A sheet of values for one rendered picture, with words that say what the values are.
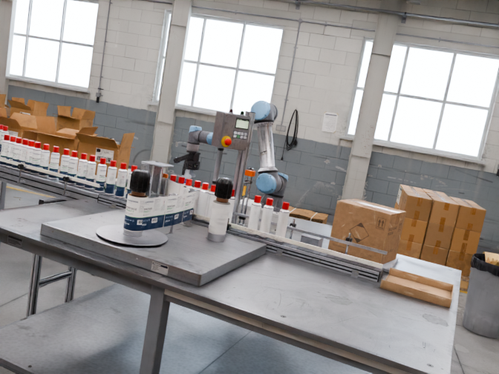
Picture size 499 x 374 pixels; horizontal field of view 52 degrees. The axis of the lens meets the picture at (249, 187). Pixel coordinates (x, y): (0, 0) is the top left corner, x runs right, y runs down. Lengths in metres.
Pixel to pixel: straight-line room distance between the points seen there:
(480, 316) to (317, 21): 5.12
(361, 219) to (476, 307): 2.27
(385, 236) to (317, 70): 5.69
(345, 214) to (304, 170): 5.42
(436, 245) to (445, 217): 0.32
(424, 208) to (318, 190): 2.65
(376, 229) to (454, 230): 3.34
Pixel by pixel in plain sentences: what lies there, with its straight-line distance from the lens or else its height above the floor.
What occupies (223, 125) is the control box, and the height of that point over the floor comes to 1.41.
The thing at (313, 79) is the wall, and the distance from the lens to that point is 8.16.
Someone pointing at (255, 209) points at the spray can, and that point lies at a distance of 2.65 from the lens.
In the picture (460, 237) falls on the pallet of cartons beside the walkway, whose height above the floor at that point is 0.55.
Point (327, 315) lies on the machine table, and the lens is 1.95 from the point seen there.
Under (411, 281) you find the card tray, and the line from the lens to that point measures 2.65.
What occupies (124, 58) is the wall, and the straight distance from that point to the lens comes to 9.11.
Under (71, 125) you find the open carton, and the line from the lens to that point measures 6.89.
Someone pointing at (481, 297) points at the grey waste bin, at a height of 0.32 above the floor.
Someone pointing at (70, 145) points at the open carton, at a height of 0.97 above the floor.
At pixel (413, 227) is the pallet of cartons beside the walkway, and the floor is 0.56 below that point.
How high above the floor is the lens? 1.51
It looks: 9 degrees down
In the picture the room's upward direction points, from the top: 10 degrees clockwise
